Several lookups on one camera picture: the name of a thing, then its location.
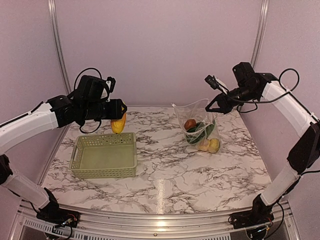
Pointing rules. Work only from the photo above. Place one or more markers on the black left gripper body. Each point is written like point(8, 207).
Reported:
point(93, 111)

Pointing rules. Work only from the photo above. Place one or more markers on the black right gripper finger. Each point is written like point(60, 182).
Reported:
point(210, 105)
point(215, 110)

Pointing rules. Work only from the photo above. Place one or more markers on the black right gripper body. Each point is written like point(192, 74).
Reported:
point(245, 96)

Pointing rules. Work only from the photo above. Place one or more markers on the clear zip top bag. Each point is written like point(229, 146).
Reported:
point(196, 110)

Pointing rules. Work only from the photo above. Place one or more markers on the green white bok choy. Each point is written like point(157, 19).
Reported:
point(195, 137)

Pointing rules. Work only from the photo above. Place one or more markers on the brown potato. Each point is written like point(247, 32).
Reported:
point(190, 123)

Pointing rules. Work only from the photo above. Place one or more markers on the dark green cucumber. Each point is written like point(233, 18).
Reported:
point(199, 127)

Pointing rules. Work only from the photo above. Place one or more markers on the orange yellow mango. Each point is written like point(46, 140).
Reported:
point(117, 126)

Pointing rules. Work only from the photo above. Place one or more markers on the yellow lemon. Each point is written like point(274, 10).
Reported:
point(204, 145)

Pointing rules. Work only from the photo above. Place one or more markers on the beige perforated plastic basket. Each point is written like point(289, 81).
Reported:
point(101, 156)

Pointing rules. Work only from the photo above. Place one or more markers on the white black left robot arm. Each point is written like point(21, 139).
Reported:
point(55, 113)

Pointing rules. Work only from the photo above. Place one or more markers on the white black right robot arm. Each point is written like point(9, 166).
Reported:
point(262, 88)

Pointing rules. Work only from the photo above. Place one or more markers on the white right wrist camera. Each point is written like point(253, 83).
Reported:
point(216, 84)

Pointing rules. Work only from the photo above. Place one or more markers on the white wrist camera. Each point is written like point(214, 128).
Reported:
point(110, 82)
point(216, 84)

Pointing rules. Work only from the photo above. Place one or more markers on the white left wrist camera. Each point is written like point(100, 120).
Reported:
point(110, 82)

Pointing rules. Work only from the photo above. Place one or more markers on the right aluminium frame post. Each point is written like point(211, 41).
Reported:
point(261, 30)

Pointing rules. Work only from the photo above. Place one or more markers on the aluminium frame post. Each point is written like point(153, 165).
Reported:
point(58, 45)
point(261, 30)

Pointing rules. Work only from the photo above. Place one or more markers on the left aluminium frame post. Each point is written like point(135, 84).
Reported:
point(58, 45)

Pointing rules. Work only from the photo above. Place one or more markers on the aluminium front rail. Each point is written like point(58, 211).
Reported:
point(108, 225)

